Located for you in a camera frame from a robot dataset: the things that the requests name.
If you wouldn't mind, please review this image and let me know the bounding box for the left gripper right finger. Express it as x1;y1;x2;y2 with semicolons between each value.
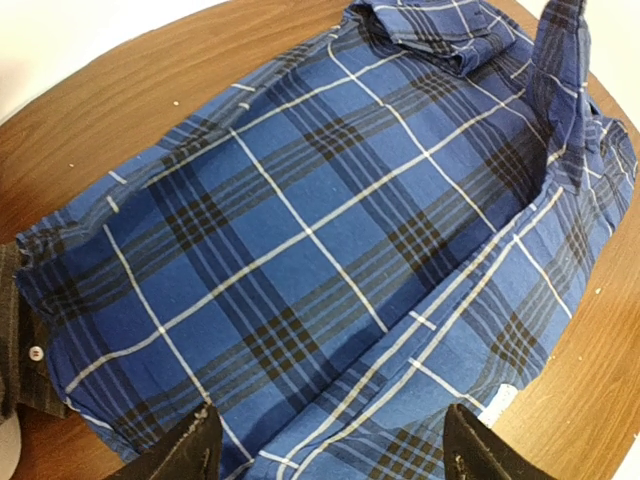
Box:
443;404;553;480

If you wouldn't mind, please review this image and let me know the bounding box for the black pinstripe shirt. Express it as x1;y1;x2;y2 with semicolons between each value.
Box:
1;243;70;421

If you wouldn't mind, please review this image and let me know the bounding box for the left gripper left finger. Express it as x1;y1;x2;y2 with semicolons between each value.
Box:
107;404;223;480

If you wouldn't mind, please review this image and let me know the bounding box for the white laundry basket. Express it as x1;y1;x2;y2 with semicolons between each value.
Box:
0;411;22;480

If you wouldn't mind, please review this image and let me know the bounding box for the blue plaid long sleeve shirt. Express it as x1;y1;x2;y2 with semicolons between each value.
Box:
15;1;637;479

